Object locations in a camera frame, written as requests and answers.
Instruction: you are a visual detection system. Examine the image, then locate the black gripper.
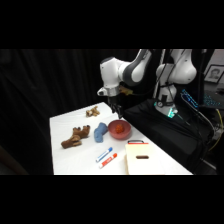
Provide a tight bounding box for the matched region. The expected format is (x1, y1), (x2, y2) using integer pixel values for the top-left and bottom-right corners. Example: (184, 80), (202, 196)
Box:
(107, 94), (124, 120)

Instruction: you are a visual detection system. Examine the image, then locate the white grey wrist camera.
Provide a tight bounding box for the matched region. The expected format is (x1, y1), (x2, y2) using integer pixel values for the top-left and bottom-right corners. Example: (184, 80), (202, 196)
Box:
(96, 86), (110, 97)

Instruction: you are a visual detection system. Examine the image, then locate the black robot stand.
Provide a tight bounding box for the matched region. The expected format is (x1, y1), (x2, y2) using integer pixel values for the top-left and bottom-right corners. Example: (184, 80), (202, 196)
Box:
(123, 97), (216, 175)

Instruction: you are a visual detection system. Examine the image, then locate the framed portrait picture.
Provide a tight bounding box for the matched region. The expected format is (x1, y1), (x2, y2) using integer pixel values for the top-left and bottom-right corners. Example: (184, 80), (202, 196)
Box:
(203, 64), (224, 84)

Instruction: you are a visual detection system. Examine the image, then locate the small green light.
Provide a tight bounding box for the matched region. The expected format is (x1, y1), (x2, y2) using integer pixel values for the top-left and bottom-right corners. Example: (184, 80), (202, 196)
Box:
(167, 108), (178, 119)

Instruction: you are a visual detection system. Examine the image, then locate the black curtain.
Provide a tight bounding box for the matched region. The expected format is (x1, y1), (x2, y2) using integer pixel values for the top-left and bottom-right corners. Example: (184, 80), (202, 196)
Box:
(0, 49), (108, 176)

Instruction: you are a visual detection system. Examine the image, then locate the pink bowl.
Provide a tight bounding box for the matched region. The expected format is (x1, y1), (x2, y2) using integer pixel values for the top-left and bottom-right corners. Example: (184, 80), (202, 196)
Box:
(107, 119), (133, 141)

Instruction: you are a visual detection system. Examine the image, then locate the white cutting board red handle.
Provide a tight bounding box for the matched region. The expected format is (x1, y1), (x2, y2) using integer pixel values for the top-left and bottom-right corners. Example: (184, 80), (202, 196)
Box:
(124, 139), (167, 176)

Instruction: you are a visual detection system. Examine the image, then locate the tan wrist cable bracket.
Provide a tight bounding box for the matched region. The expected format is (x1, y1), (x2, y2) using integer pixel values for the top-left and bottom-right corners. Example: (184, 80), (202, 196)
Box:
(119, 84), (135, 97)

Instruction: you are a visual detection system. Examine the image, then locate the small tan plush toy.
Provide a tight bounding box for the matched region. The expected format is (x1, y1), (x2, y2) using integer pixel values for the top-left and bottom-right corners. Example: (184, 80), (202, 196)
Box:
(85, 106), (101, 118)

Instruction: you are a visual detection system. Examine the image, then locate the yellow cable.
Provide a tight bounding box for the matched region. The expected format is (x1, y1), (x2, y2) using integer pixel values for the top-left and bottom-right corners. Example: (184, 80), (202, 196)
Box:
(207, 108), (224, 152)

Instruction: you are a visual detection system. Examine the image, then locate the blue white marker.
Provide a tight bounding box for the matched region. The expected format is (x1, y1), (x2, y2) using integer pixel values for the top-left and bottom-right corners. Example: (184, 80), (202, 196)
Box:
(95, 146), (114, 163)

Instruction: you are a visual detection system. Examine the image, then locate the large brown plush dog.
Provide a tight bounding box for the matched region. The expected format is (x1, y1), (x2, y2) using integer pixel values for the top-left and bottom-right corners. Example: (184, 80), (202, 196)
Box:
(60, 124), (92, 150)

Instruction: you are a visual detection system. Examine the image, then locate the red white marker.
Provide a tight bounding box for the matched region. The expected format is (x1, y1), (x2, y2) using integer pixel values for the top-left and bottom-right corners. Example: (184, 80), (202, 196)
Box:
(98, 152), (119, 169)

